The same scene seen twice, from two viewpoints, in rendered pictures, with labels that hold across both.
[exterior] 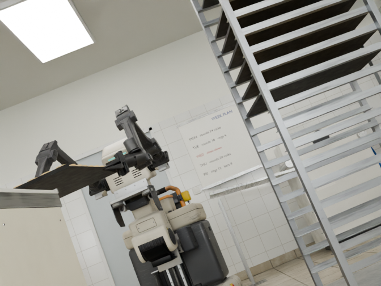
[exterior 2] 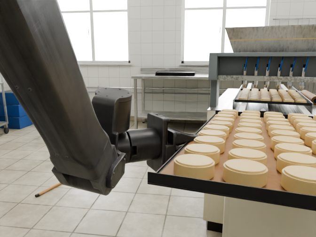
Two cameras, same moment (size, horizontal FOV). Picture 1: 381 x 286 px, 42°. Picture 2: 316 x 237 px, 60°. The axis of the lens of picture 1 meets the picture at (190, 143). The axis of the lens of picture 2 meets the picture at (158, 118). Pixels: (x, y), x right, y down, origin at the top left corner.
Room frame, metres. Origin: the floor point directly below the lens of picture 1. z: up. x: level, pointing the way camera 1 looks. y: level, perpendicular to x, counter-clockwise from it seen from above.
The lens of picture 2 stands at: (2.58, 0.39, 1.15)
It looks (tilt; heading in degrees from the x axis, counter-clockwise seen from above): 13 degrees down; 190
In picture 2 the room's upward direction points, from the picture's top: straight up
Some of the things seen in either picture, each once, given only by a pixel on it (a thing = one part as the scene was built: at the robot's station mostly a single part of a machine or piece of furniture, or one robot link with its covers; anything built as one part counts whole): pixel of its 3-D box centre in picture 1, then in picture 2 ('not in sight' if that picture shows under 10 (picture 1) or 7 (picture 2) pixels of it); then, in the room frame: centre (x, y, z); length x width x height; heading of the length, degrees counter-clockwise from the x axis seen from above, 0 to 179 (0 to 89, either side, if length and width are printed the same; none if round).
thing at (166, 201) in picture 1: (157, 209); not in sight; (3.32, 0.37, 0.87); 0.23 x 0.15 x 0.11; 81
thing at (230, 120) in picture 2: not in sight; (223, 122); (1.93, 0.44, 1.00); 0.05 x 0.05 x 0.02
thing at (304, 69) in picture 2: not in sight; (304, 73); (0.96, 0.93, 1.07); 0.06 x 0.03 x 0.18; 170
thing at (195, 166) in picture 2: not in sight; (193, 167); (2.26, 0.38, 1.02); 0.05 x 0.05 x 0.02
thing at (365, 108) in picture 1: (315, 127); not in sight; (2.48, -0.61, 0.87); 0.64 x 0.03 x 0.03; 98
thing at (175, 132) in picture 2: (113, 168); (178, 145); (2.09, 0.35, 0.99); 0.09 x 0.07 x 0.07; 126
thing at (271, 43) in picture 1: (308, 30); not in sight; (2.09, -0.67, 1.23); 0.64 x 0.03 x 0.03; 98
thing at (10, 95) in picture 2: not in sight; (18, 96); (-1.62, -2.77, 0.50); 0.60 x 0.40 x 0.20; 4
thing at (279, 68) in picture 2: not in sight; (279, 72); (0.94, 0.80, 1.07); 0.06 x 0.03 x 0.18; 170
